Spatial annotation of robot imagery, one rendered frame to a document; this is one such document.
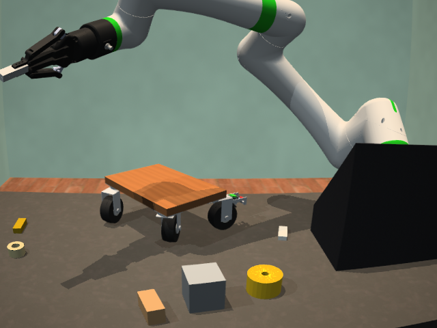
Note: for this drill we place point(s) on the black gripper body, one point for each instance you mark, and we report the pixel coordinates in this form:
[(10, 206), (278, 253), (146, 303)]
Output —
[(82, 43)]

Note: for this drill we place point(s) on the roll of masking tape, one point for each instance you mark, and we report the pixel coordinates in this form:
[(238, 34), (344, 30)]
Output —
[(16, 249)]

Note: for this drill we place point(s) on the orange rectangular block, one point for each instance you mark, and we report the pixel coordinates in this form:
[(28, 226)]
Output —
[(151, 307)]

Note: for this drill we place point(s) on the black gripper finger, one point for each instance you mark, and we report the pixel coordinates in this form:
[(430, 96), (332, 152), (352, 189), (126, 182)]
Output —
[(39, 71), (37, 53)]

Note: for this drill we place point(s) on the yellow short cylinder with center hole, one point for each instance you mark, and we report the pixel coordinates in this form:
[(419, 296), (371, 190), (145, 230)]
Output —
[(264, 281)]

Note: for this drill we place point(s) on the orange wooden dolly on black caster wheels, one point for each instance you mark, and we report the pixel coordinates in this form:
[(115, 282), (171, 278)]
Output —
[(169, 193)]

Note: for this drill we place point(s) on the yellow rectangular block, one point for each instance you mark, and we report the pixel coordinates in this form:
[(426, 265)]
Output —
[(20, 225)]

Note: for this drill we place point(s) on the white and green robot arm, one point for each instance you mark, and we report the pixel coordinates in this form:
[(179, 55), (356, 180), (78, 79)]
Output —
[(273, 24)]

